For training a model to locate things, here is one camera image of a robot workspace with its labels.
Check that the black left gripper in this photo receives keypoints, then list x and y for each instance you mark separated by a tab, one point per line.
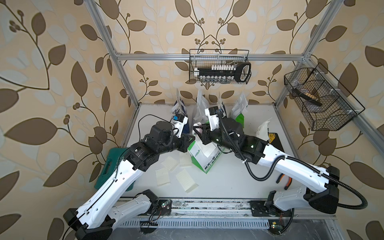
184	141

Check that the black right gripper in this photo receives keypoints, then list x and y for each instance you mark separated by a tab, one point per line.
206	136

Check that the large green white bag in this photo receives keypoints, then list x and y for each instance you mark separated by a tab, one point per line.
204	156

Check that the small blue paper bag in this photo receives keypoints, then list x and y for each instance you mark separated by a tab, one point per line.
179	106

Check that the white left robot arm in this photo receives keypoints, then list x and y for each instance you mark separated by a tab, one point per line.
98	217

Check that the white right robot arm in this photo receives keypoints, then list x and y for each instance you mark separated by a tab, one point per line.
262	159

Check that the dark navy small bag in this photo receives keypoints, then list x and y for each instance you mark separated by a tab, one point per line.
221	105

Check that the white paper bag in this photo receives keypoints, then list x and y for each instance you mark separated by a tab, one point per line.
199	115

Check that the small green paper bag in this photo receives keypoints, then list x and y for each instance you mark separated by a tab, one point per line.
239	108

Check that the black yellow flat case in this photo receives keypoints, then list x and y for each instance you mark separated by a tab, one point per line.
275	141

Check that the green plastic tool case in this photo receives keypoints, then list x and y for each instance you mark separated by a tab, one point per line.
114	157

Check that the black socket set holder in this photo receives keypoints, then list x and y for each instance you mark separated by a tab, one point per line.
237	73

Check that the tool in right basket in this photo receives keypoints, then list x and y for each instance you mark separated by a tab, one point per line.
308	97

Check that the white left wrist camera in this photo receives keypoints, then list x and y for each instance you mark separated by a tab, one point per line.
181	126

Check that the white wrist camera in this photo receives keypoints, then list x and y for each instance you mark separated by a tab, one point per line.
181	126
212	114

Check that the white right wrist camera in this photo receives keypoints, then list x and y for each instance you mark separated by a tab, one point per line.
212	114

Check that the aluminium front rail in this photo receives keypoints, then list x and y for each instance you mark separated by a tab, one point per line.
212	212

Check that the black wire basket back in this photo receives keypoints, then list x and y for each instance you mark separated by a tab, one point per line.
201	58

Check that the black wire basket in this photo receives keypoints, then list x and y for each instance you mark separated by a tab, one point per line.
326	102
201	58

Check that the black wire basket right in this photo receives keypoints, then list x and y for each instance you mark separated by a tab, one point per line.
326	102

